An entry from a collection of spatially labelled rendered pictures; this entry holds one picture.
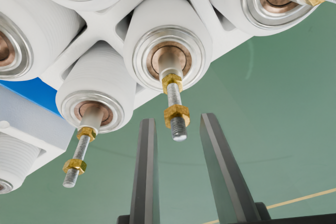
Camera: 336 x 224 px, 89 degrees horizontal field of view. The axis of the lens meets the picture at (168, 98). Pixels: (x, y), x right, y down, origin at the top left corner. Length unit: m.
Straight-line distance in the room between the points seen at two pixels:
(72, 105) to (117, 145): 0.53
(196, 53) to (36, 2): 0.16
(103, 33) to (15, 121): 0.28
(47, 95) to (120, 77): 0.28
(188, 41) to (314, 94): 0.63
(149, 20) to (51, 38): 0.10
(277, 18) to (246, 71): 0.37
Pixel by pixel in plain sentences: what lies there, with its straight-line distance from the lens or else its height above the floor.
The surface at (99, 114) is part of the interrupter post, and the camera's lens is 0.23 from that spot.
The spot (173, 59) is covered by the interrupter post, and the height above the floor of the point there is 0.26.
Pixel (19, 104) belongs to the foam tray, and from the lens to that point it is 0.48.
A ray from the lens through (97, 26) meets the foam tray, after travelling 0.25.
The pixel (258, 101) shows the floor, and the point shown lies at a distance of 0.66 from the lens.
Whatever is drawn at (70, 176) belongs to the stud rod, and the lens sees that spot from 0.19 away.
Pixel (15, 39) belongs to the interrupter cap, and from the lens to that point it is 0.21.
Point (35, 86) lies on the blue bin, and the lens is 0.49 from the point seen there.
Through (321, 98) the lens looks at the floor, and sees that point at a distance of 0.79.
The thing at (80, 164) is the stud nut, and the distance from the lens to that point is 0.19.
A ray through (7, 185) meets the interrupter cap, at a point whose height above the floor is 0.25.
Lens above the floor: 0.41
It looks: 49 degrees down
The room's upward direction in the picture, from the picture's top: 174 degrees clockwise
